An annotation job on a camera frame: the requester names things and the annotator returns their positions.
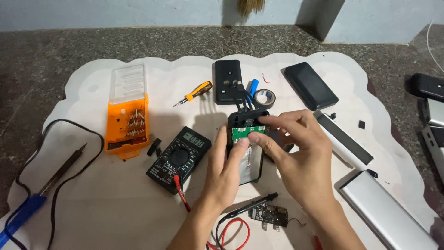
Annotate green circuit board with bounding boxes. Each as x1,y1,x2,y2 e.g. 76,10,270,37
231,125,266,144

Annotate glossy black power bank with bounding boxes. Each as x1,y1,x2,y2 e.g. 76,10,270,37
283,62,340,112

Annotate short black cable bundle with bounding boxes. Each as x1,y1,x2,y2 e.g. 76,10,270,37
235,81,260,112

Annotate black bare circuit board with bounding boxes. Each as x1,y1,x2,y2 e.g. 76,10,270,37
248,202,289,232

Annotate person's right hand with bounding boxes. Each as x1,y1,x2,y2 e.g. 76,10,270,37
248,109,339,211

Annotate yellow black screwdriver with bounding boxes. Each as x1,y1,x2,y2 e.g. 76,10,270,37
173,81,213,108

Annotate red multimeter probe lead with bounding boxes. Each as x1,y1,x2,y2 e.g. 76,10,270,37
173,174,250,250

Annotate blue cylindrical battery cell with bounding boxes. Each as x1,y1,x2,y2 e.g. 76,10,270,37
247,79,260,102

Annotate silver pouch battery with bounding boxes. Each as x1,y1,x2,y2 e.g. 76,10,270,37
238,142,264,185

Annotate white power bank black strip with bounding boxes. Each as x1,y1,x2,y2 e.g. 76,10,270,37
313,110,375,172

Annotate orange screwdriver bit case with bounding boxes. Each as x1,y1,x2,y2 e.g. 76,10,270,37
104,63,151,160

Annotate person's left hand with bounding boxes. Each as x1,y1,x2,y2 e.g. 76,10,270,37
200,126,259,214

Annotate straw broom bristles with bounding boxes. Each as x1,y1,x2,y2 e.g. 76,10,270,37
237,0,266,17

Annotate thin white cable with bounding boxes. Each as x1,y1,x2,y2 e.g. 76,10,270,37
425,20,444,74

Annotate silver metal power bank casing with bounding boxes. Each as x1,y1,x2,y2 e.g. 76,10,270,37
339,170,440,250

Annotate black soldering iron cable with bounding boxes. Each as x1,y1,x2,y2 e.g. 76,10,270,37
3,119,105,250

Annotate black digital multimeter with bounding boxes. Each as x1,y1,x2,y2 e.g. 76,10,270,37
146,126,212,195

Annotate white scalloped work mat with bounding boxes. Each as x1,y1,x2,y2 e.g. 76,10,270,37
0,52,442,250

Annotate black tape roll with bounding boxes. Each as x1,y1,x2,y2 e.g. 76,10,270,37
253,89,277,110

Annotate black textured device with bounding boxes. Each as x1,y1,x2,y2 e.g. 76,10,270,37
411,72,444,103

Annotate small black plastic pieces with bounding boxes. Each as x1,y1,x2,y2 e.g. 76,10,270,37
146,138,162,157

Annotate black multimeter probe lead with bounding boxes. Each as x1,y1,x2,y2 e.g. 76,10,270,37
214,192,279,250

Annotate black power bank shell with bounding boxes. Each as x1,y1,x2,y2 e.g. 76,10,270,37
227,109,271,186

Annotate blue handled soldering iron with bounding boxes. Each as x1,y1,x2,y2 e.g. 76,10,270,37
0,143,88,248

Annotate black power bank cover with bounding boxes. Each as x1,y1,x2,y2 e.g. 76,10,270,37
214,60,246,106

